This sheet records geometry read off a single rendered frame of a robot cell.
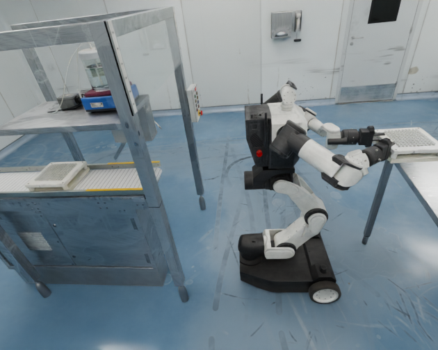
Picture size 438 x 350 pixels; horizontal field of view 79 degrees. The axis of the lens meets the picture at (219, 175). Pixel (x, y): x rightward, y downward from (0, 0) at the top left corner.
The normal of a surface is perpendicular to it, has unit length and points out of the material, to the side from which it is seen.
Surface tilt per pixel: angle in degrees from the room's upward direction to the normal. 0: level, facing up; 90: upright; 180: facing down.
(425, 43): 90
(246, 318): 0
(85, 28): 90
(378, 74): 90
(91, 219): 90
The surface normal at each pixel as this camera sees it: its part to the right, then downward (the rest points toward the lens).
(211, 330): -0.10, -0.82
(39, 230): -0.09, 0.57
